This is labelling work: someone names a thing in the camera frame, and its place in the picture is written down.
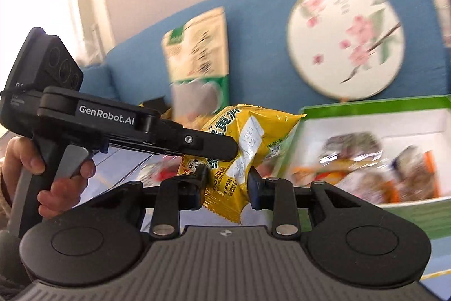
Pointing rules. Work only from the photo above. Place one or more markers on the round floral fan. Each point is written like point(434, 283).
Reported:
point(338, 40)

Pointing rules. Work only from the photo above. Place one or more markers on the beige green grain pouch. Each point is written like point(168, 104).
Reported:
point(197, 50)

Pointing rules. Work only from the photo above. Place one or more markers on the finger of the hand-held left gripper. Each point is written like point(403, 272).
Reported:
point(204, 146)

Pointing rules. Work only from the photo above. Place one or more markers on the person's left forearm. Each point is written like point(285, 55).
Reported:
point(3, 213)

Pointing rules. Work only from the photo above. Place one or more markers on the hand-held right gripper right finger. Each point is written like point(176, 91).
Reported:
point(254, 193)

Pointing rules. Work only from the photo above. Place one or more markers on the green cardboard box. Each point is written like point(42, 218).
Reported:
point(370, 126)

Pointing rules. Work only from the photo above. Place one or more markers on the blue sofa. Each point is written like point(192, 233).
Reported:
point(257, 22)

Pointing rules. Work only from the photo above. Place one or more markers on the blue plaid blanket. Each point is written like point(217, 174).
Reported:
point(119, 167)

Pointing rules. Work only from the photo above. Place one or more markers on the brown orange snack packet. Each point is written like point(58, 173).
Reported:
point(412, 177)

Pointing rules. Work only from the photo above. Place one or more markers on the small orange snack packet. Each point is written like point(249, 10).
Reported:
point(310, 176)

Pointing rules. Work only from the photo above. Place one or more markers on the person's left hand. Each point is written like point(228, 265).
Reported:
point(28, 154)

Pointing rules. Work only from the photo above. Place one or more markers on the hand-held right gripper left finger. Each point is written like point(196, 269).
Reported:
point(199, 188)

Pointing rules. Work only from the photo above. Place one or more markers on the blue cushion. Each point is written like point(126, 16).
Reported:
point(98, 82)

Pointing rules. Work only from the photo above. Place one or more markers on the yellow snack packet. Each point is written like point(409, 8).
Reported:
point(227, 190)

